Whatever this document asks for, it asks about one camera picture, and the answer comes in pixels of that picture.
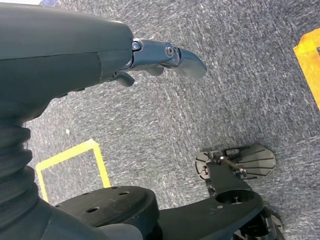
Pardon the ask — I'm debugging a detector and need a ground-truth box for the black right robot foot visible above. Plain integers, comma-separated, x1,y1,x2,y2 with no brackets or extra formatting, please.
232,206,286,240

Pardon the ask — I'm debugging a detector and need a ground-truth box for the black robot hip joint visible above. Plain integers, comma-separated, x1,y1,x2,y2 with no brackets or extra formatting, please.
54,185,161,240

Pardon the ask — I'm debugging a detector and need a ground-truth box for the yellow floor tape outline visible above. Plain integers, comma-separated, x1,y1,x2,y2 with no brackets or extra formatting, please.
293,28,320,112
35,139,112,204

